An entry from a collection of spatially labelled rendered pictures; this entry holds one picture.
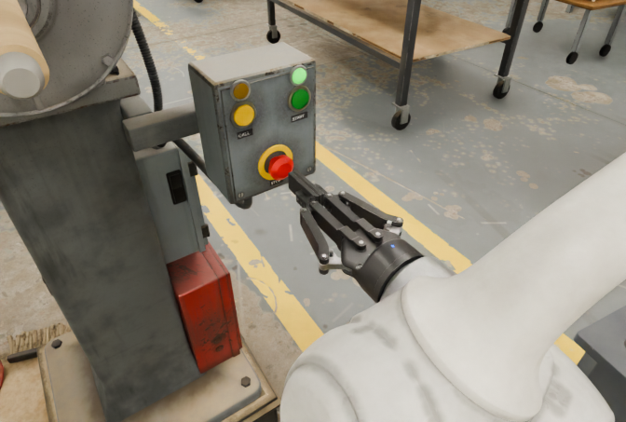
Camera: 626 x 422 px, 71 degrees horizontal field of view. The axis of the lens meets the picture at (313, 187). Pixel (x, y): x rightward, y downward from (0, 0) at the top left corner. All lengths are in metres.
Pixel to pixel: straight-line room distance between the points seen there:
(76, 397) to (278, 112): 0.93
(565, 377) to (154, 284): 0.76
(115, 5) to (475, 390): 0.48
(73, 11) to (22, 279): 1.69
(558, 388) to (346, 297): 1.37
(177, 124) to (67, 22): 0.24
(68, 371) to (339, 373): 1.16
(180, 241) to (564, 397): 0.75
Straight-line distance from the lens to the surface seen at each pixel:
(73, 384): 1.35
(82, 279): 0.91
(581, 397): 0.42
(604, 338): 0.93
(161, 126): 0.69
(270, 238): 1.96
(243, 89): 0.59
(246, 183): 0.67
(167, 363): 1.17
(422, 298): 0.28
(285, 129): 0.66
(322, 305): 1.71
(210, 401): 1.21
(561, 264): 0.27
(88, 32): 0.54
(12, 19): 0.37
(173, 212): 0.91
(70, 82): 0.56
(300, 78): 0.63
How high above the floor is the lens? 1.35
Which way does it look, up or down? 37 degrees down
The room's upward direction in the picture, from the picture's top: straight up
